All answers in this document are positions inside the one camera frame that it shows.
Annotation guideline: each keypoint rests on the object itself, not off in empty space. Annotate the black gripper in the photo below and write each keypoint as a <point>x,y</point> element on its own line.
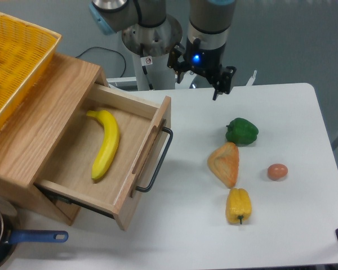
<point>203,62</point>

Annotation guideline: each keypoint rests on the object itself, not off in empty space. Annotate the wooden top drawer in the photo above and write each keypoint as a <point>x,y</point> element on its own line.
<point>145,136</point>

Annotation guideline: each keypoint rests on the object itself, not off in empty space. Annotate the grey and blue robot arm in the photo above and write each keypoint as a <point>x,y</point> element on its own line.
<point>208,20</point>

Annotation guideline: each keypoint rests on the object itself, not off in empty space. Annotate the wooden drawer cabinet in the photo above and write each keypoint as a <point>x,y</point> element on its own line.
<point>32,132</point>

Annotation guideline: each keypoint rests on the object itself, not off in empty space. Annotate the green bell pepper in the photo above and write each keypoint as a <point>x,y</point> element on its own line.
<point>241,132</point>

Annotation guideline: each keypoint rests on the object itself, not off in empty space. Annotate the orange croissant bread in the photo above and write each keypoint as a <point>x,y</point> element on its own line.
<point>224,164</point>

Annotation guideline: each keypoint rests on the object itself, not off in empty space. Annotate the yellow banana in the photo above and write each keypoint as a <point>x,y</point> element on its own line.
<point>109,144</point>

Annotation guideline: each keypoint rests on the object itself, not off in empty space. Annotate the brown egg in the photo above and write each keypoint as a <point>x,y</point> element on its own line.
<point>277,171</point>

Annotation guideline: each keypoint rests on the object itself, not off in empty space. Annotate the yellow bell pepper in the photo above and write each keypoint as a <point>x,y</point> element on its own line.
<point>238,206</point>

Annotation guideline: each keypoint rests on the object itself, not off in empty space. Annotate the yellow plastic basket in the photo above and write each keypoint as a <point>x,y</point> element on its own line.
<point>26,49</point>

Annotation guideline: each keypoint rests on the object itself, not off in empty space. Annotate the white metal table bracket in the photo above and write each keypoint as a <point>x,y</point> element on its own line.
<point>252,78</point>

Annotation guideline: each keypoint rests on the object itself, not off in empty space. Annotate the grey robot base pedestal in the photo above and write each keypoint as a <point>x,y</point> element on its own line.
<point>150,48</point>

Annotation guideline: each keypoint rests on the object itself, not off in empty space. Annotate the blue handled saucepan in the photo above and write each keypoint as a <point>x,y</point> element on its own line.
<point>11,234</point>

